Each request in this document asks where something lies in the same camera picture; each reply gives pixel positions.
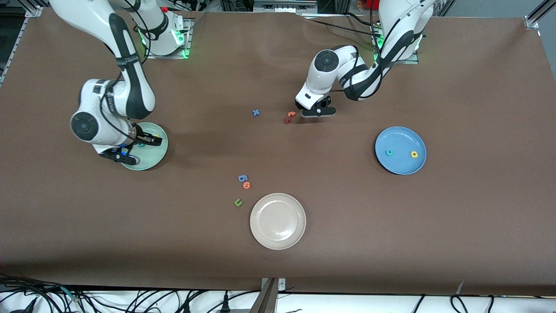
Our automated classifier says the mint green plate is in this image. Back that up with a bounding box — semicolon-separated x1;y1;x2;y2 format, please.
116;122;169;171

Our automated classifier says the brown table cover sheet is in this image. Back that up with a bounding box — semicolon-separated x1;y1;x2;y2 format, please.
0;8;556;297

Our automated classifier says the blue plate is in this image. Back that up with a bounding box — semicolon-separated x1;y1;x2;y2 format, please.
375;127;427;175

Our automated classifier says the grey equipment box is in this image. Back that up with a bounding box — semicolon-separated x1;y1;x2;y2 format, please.
253;0;318;13

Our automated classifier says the beige plate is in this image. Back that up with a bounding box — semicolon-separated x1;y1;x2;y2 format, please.
250;193;307;250

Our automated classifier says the dark metal bar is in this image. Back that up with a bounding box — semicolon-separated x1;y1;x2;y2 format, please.
248;278;278;313

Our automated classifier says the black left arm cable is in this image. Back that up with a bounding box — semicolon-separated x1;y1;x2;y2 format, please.
330;0;420;100

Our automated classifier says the black cable by base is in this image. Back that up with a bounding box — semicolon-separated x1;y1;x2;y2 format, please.
302;12;383;40

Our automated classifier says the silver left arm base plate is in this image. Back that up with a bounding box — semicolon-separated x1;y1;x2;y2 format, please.
373;22;420;65

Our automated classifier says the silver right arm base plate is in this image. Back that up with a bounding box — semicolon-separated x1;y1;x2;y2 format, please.
144;17;194;60

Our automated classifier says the teal cable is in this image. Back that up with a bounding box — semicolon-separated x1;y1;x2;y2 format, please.
59;286;83;303

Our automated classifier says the silver table edge bracket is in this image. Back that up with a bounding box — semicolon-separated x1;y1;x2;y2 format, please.
261;277;286;292

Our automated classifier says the black cable with connector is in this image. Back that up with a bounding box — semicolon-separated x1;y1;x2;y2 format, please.
9;296;42;313

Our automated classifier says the aluminium frame profile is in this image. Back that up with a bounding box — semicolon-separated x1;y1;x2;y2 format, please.
523;0;556;30

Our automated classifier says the black looped floor cable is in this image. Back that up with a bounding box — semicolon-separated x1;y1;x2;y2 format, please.
450;295;496;313

